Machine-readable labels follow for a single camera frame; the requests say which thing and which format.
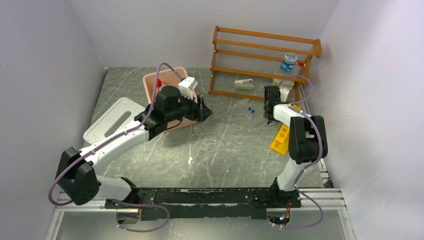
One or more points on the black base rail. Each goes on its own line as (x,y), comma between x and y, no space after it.
(193,203)

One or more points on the small blue caps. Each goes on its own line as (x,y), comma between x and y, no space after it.
(251,110)

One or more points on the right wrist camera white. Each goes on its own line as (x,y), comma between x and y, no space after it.
(284,93)

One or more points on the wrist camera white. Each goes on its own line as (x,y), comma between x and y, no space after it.
(284,93)
(187,87)

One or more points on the white bin lid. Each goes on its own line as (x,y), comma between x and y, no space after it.
(115,118)

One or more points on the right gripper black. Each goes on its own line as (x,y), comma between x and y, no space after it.
(268,117)

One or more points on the aluminium frame rail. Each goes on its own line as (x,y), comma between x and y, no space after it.
(322,215)

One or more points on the wooden shelf rack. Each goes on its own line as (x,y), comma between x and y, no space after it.
(244,54)

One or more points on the red cap wash bottle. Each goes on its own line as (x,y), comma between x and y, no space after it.
(159,85)

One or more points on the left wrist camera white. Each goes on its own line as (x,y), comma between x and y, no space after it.
(187,87)

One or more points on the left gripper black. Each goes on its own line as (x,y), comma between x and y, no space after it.
(199,111)

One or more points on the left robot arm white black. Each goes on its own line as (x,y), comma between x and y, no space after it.
(79,171)

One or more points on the yellow test tube rack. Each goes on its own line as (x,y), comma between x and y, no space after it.
(281,139)

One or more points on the white stapler on shelf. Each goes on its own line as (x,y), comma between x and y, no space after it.
(244,84)

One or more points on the pink plastic bin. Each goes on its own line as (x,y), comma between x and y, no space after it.
(168,78)

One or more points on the blue white jar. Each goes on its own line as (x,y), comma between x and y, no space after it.
(289,60)

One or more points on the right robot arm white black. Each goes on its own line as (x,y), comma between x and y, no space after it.
(307,141)

